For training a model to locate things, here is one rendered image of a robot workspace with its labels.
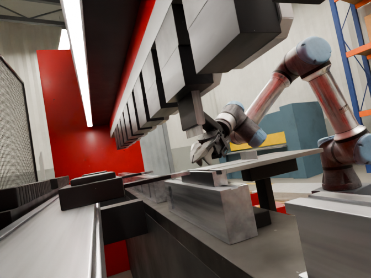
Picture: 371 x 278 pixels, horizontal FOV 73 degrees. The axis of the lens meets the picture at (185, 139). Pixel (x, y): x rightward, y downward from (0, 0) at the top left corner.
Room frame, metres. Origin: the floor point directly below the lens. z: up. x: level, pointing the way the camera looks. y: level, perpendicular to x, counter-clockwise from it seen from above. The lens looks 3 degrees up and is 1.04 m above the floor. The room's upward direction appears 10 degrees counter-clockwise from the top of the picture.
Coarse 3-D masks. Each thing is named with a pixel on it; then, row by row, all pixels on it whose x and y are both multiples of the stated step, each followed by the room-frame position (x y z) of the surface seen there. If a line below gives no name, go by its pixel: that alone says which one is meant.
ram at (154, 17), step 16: (144, 0) 0.64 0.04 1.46; (160, 0) 0.53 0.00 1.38; (176, 0) 0.47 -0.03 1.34; (144, 16) 0.67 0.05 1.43; (160, 16) 0.55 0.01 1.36; (144, 32) 0.70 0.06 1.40; (144, 48) 0.73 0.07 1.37; (128, 64) 1.01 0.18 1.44; (128, 80) 1.07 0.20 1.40; (128, 96) 1.13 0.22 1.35; (112, 112) 1.99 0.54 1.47; (112, 128) 2.22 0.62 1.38
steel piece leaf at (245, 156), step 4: (240, 152) 0.67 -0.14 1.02; (244, 152) 0.65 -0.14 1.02; (248, 152) 0.62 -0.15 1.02; (252, 152) 0.60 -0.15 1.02; (256, 152) 0.59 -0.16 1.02; (244, 156) 0.65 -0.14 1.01; (248, 156) 0.63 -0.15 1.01; (252, 156) 0.61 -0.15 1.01; (256, 156) 0.59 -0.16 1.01; (240, 160) 0.66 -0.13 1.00; (244, 160) 0.63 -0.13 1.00; (248, 160) 0.60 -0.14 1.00; (252, 160) 0.59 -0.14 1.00; (216, 164) 0.65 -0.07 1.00; (220, 164) 0.63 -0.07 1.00; (224, 164) 0.60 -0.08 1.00; (228, 164) 0.58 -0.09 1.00; (232, 164) 0.57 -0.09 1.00
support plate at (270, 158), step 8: (280, 152) 0.71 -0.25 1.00; (288, 152) 0.65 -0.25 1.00; (296, 152) 0.60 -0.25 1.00; (304, 152) 0.58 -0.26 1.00; (312, 152) 0.59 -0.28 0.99; (320, 152) 0.60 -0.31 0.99; (256, 160) 0.59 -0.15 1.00; (264, 160) 0.54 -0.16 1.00; (272, 160) 0.55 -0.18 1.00; (280, 160) 0.55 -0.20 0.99; (216, 168) 0.56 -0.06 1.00; (224, 168) 0.52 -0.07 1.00; (232, 168) 0.51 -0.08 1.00; (240, 168) 0.52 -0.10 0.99; (248, 168) 0.53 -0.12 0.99
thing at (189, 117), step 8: (192, 96) 0.54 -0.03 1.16; (184, 104) 0.58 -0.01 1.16; (192, 104) 0.54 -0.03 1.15; (200, 104) 0.54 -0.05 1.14; (184, 112) 0.59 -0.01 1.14; (192, 112) 0.55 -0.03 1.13; (200, 112) 0.54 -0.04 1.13; (184, 120) 0.60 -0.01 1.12; (192, 120) 0.56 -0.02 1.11; (200, 120) 0.54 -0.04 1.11; (184, 128) 0.61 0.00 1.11; (192, 128) 0.59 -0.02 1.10; (200, 128) 0.54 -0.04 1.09; (192, 136) 0.60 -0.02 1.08
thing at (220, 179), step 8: (184, 176) 0.66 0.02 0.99; (192, 176) 0.60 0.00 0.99; (200, 176) 0.55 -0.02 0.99; (208, 176) 0.52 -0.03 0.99; (216, 176) 0.50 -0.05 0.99; (224, 176) 0.51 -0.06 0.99; (200, 184) 0.56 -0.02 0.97; (208, 184) 0.52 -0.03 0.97; (216, 184) 0.50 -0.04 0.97; (224, 184) 0.50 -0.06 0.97
